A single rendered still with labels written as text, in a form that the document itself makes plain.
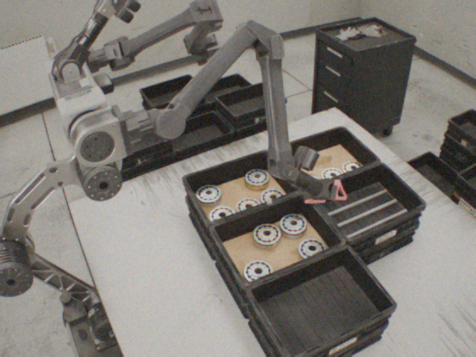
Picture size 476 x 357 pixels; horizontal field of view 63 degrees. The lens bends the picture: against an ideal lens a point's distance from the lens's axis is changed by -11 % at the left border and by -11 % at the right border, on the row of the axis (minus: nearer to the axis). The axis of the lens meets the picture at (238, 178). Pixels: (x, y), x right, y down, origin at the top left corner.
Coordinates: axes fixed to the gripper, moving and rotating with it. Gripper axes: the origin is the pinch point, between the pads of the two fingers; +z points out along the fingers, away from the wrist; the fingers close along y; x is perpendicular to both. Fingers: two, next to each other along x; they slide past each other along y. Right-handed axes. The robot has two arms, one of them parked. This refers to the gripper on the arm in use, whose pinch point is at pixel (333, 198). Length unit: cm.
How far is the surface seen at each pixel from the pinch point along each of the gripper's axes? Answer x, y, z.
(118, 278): 43, 68, -38
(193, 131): -69, 151, 13
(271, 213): 4.4, 28.0, -2.7
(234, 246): 19.8, 34.8, -10.9
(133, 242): 26, 76, -33
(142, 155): -32, 134, -22
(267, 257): 21.4, 24.5, -2.6
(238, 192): -5.2, 48.6, -6.2
